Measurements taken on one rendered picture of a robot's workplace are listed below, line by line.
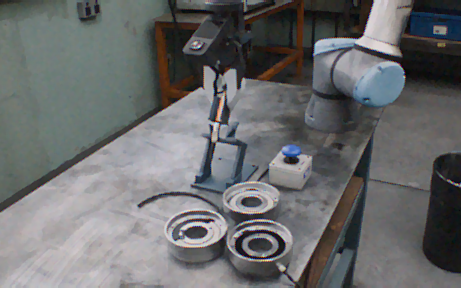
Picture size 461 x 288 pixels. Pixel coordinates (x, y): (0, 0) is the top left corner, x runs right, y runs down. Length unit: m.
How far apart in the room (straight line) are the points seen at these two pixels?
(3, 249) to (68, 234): 0.12
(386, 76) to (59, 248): 0.75
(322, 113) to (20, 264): 0.79
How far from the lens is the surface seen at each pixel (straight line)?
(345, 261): 1.59
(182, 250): 0.70
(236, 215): 0.77
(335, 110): 1.14
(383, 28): 1.01
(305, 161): 0.91
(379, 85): 1.00
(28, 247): 0.84
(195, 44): 0.77
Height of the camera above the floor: 1.28
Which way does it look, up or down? 27 degrees down
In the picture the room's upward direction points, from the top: 2 degrees counter-clockwise
